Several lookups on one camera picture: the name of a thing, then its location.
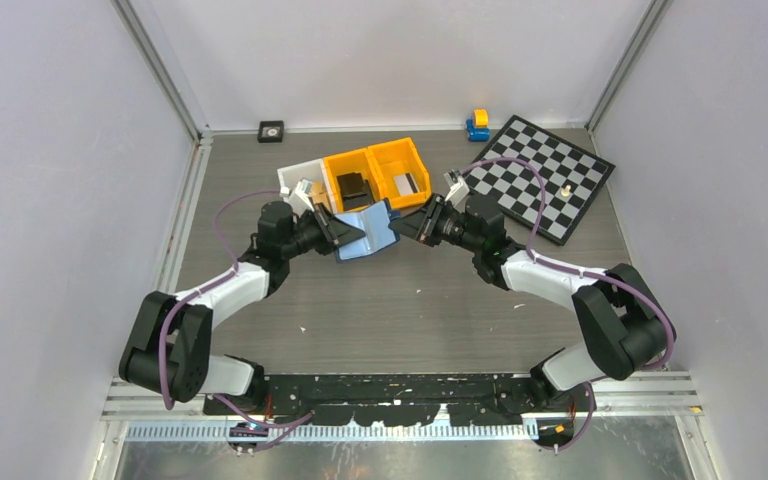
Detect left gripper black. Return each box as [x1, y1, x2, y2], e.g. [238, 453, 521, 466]
[281, 203, 363, 260]

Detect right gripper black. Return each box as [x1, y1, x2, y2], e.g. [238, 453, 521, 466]
[390, 192, 484, 254]

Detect blue leather card holder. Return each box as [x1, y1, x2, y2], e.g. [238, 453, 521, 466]
[335, 199, 401, 263]

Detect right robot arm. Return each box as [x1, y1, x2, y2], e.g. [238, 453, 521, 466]
[389, 195, 675, 411]

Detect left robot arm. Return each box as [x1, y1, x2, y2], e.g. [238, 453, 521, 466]
[118, 201, 365, 414]

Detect card in orange bin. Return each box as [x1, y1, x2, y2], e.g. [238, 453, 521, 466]
[393, 173, 421, 197]

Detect tan items in white bin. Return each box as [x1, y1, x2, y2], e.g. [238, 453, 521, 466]
[309, 182, 331, 211]

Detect black object in bin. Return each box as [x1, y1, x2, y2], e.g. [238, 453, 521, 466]
[337, 172, 374, 211]

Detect orange plastic bin right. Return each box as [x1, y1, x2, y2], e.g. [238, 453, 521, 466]
[368, 137, 432, 210]

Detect orange plastic bin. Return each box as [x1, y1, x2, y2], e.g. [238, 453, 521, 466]
[368, 137, 432, 210]
[324, 148, 386, 213]

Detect white plastic bin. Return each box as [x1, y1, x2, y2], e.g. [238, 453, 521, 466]
[277, 158, 336, 215]

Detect orange plastic bin left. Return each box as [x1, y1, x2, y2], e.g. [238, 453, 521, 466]
[324, 148, 386, 213]

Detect small black square device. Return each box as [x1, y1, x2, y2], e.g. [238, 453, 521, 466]
[257, 120, 285, 143]

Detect black white chessboard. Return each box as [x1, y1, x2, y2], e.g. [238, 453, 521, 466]
[463, 115, 615, 246]

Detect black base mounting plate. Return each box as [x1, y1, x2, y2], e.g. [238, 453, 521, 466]
[229, 373, 590, 427]

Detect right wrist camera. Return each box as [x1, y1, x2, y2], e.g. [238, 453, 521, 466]
[444, 170, 470, 207]

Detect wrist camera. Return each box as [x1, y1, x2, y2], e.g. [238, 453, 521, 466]
[280, 178, 314, 216]
[444, 170, 470, 207]

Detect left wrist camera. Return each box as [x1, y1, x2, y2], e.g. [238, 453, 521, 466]
[280, 178, 314, 216]

